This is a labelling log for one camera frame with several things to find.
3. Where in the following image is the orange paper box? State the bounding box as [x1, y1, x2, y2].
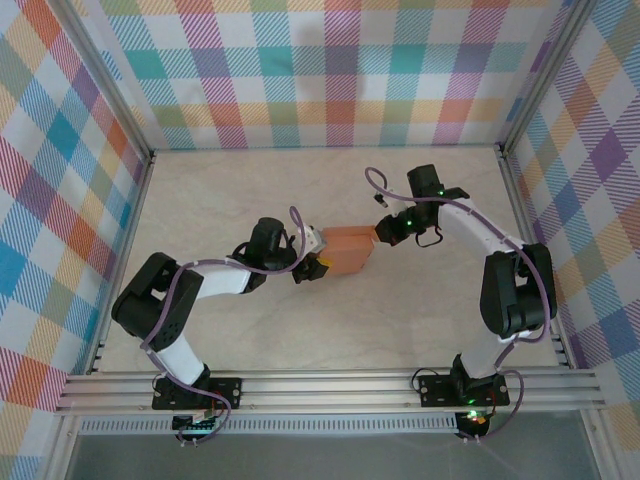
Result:
[319, 224, 379, 277]

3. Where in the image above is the grey metal panel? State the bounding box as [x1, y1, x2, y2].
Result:
[64, 432, 601, 480]

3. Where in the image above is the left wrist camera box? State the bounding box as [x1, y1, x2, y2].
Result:
[299, 225, 330, 257]

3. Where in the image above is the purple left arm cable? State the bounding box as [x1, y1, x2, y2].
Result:
[139, 205, 307, 446]

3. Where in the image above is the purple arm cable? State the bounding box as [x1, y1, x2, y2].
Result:
[363, 166, 557, 444]
[139, 205, 307, 446]

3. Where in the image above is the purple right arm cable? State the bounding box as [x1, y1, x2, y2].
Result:
[363, 166, 557, 444]

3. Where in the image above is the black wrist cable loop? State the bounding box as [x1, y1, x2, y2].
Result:
[414, 225, 445, 249]

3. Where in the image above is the aluminium table side rail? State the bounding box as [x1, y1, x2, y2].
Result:
[497, 144, 574, 371]
[85, 149, 159, 376]

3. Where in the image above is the aluminium mounting rail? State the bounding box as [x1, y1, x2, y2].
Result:
[54, 369, 606, 416]

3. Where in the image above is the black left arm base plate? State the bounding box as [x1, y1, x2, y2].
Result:
[152, 377, 244, 411]

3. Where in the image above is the slotted grey cable duct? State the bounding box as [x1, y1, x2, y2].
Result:
[79, 412, 461, 434]

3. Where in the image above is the aluminium frame post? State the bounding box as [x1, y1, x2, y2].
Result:
[497, 0, 601, 156]
[47, 0, 155, 166]

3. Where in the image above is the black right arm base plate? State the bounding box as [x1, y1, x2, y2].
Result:
[417, 373, 511, 407]

